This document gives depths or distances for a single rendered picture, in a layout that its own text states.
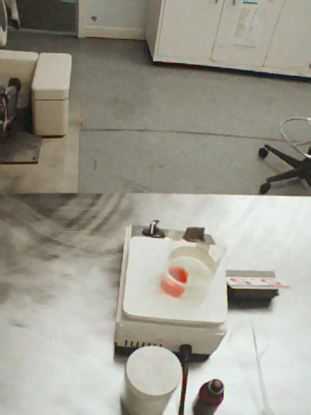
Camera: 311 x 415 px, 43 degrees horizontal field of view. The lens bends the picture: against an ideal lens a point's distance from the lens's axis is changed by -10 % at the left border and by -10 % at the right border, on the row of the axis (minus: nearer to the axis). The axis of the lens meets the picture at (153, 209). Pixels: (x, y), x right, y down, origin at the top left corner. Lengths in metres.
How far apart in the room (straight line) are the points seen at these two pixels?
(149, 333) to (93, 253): 0.19
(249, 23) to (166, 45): 0.59
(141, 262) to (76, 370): 0.16
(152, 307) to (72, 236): 0.22
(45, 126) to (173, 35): 1.62
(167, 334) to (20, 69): 1.32
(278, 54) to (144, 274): 2.81
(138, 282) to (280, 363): 0.23
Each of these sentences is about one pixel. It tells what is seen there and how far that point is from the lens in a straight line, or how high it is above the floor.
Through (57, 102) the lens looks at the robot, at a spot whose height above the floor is 0.52.
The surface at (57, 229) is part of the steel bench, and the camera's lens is 0.66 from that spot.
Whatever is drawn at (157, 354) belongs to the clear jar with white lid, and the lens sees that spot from 0.45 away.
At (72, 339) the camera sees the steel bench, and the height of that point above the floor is 0.75.
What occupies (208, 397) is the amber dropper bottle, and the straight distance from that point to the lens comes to 0.48.
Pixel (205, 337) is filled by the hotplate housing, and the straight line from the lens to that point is 0.50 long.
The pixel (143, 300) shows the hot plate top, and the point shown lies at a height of 0.84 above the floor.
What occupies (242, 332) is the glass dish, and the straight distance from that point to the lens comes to 0.58.
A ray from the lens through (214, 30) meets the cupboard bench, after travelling 2.97.
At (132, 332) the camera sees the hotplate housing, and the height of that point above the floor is 0.81.
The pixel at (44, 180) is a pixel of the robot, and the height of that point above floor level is 0.36.
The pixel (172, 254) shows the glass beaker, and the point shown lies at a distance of 0.43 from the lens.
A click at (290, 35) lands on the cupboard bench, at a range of 3.18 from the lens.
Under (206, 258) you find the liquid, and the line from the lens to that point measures 0.48.
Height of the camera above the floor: 1.23
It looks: 43 degrees down
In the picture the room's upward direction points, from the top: 11 degrees clockwise
